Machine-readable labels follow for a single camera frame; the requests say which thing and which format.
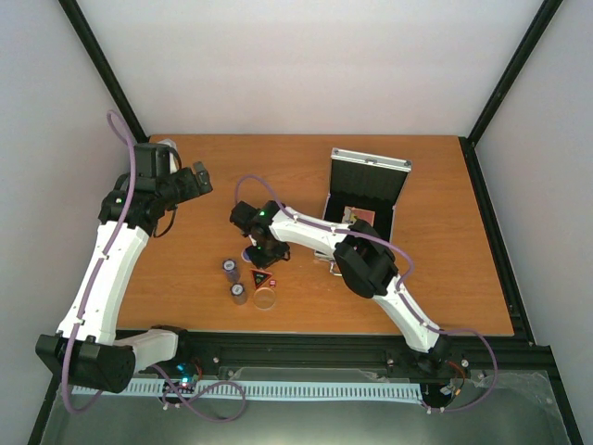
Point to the upper purple chip stack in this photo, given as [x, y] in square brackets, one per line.
[231, 270]

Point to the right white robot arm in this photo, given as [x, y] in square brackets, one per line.
[366, 262]

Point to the purple chip stack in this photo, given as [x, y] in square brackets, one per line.
[231, 270]
[238, 294]

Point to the blue small blind button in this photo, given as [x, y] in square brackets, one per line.
[245, 255]

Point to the lower purple chip stack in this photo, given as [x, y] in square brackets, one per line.
[238, 294]

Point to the left green lit circuit board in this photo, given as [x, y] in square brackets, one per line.
[185, 375]

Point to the black aluminium frame rail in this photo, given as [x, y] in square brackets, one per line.
[217, 353]

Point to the black red triangular button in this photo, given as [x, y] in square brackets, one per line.
[260, 277]

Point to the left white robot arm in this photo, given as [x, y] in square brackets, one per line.
[84, 351]

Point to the aluminium poker case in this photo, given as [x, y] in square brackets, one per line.
[368, 183]

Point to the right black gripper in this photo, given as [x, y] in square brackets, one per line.
[261, 262]

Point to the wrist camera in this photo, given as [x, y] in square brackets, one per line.
[175, 158]
[242, 216]

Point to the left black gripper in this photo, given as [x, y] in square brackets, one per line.
[193, 189]

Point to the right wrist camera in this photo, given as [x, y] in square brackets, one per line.
[242, 216]

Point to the light blue slotted cable duct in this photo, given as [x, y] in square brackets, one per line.
[302, 391]

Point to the red playing card deck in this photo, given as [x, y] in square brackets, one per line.
[353, 214]

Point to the clear round dealer button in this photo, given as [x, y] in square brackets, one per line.
[264, 298]

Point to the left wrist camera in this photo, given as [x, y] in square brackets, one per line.
[175, 158]

